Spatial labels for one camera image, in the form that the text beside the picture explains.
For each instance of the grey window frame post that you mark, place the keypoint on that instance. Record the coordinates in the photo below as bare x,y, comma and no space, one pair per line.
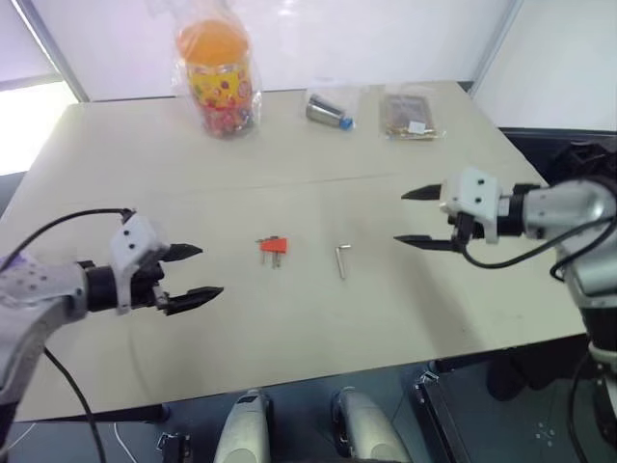
62,53

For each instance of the silver grey rounded shell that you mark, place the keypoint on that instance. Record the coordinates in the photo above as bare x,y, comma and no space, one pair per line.
368,429
243,429

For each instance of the black crate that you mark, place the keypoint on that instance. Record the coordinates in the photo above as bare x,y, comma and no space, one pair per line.
554,144

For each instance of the small black metal bracket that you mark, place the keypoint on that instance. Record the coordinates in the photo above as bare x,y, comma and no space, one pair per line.
173,448

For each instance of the black metal stand bar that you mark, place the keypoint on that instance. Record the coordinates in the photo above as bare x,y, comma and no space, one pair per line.
441,424

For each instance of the small blue cap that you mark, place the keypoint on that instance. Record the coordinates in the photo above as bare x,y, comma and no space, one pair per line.
347,124

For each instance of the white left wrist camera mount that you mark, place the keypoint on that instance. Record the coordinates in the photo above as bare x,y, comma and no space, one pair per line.
132,241

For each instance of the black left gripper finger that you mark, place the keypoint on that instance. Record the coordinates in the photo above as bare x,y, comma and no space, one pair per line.
197,296
185,252

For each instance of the white partition post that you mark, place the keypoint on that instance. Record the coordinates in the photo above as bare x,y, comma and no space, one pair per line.
496,48

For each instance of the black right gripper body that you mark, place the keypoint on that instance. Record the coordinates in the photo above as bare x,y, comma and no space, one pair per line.
465,226

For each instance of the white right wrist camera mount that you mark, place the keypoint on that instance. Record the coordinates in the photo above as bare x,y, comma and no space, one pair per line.
474,193

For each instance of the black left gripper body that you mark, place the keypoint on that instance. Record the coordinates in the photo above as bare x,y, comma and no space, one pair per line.
144,284

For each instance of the silver metal cup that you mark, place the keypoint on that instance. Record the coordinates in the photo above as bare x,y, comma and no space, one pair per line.
323,110

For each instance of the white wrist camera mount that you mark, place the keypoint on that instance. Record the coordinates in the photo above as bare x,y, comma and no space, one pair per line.
474,193
132,241

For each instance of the silver hex key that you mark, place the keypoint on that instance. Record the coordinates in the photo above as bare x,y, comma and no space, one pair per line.
340,263

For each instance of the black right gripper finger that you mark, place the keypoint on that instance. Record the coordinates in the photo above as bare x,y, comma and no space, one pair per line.
424,194
424,242

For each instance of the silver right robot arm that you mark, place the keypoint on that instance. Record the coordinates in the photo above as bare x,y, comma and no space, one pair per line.
569,202

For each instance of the small red tool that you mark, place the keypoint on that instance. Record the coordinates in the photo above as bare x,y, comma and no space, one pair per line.
276,246

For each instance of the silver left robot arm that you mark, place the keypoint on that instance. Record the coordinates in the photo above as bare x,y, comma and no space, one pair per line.
29,294

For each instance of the clear plastic jar bag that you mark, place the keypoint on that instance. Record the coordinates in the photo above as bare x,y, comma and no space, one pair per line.
255,96

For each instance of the orange-lidded candy jar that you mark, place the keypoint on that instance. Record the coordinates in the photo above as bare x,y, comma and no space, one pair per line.
217,72

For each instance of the bag of brown screws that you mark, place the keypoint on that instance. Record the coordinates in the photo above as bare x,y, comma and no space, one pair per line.
405,111

